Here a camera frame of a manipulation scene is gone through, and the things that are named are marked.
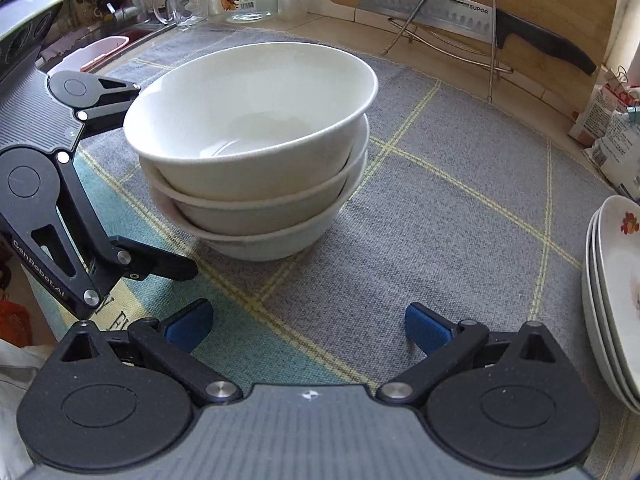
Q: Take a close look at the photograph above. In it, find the white floral bowl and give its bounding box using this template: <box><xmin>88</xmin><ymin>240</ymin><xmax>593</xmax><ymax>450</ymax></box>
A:
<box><xmin>150</xmin><ymin>151</ymin><xmax>368</xmax><ymax>262</ymax></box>

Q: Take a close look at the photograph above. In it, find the large white fruit plate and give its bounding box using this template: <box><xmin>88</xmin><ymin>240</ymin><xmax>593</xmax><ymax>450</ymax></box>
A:
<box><xmin>585</xmin><ymin>210</ymin><xmax>639</xmax><ymax>414</ymax></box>

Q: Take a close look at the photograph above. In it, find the stained white fruit plate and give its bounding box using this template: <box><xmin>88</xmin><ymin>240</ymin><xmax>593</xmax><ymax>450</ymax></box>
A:
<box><xmin>597</xmin><ymin>195</ymin><xmax>639</xmax><ymax>396</ymax></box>

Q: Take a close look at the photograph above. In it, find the steel kitchen sink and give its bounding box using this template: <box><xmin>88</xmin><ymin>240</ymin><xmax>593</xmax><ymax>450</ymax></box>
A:
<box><xmin>36</xmin><ymin>18</ymin><xmax>174</xmax><ymax>73</ymax></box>

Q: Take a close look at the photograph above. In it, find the chrome kitchen faucet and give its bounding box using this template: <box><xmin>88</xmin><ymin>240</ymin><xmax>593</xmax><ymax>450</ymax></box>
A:
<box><xmin>105</xmin><ymin>0</ymin><xmax>145</xmax><ymax>25</ymax></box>

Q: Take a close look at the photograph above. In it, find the white colander basket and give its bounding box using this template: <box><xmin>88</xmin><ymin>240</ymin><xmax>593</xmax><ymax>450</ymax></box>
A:
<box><xmin>47</xmin><ymin>36</ymin><xmax>130</xmax><ymax>76</ymax></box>

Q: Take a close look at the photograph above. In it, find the red wash basin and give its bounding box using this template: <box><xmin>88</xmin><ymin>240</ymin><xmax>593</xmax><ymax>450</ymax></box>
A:
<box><xmin>78</xmin><ymin>27</ymin><xmax>156</xmax><ymax>72</ymax></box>

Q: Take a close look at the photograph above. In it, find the clear glass mug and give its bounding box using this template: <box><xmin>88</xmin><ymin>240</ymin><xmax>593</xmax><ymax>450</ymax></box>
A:
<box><xmin>152</xmin><ymin>0</ymin><xmax>209</xmax><ymax>27</ymax></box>

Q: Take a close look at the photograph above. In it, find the grey teal checked mat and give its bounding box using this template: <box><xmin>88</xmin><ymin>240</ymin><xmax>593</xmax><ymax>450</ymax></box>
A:
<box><xmin>29</xmin><ymin>24</ymin><xmax>640</xmax><ymax>480</ymax></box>

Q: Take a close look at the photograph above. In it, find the white blue salt bag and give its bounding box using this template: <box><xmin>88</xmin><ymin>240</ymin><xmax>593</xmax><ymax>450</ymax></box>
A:
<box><xmin>585</xmin><ymin>106</ymin><xmax>639</xmax><ymax>203</ymax></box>

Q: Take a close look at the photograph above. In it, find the red white food bag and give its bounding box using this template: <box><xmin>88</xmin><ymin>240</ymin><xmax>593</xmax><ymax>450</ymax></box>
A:
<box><xmin>568</xmin><ymin>66</ymin><xmax>639</xmax><ymax>148</ymax></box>

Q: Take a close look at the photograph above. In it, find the bamboo cutting board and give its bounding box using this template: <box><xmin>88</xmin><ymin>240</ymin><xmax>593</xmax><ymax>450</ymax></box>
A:
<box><xmin>330</xmin><ymin>0</ymin><xmax>624</xmax><ymax>111</ymax></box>

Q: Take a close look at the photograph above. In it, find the metal wire board rack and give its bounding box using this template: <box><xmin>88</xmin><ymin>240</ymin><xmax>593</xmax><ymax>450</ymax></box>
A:
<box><xmin>388</xmin><ymin>18</ymin><xmax>512</xmax><ymax>101</ymax></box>

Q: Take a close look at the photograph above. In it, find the black handled cleaver knife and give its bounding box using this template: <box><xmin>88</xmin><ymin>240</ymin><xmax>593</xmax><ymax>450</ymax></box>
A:
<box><xmin>357</xmin><ymin>0</ymin><xmax>597</xmax><ymax>76</ymax></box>

